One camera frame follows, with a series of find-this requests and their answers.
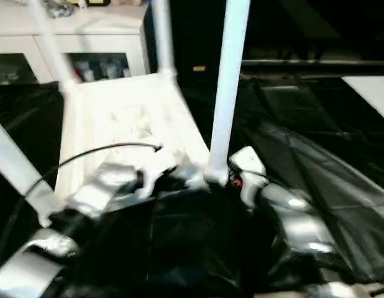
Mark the shiny silver ornament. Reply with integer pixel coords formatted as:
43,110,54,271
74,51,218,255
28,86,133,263
47,2,75,19

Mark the white flat board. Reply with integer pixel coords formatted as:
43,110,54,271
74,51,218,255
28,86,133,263
341,76,384,116

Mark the black plastic mat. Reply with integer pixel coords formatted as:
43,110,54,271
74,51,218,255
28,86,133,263
0,71,384,298

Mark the white cabinet with glass doors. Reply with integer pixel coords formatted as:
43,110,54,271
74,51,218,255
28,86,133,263
0,0,152,85

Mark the white plastic table leg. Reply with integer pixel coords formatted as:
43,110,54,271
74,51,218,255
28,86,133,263
27,0,80,94
151,0,180,82
0,116,55,220
204,0,252,187

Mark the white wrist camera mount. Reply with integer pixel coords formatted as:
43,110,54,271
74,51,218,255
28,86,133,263
229,145,267,209
129,145,177,199

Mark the white plastic table top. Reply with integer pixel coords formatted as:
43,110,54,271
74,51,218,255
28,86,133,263
38,73,230,227

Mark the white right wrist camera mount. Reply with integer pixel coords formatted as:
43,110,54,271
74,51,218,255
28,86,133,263
229,145,267,209

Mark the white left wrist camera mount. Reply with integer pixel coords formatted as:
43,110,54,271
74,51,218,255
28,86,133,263
129,145,177,199

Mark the long dark metal rod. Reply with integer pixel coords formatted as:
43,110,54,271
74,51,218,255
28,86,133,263
241,60,384,68

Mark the black left wrist camera cable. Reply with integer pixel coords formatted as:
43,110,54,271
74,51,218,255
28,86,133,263
24,142,164,199

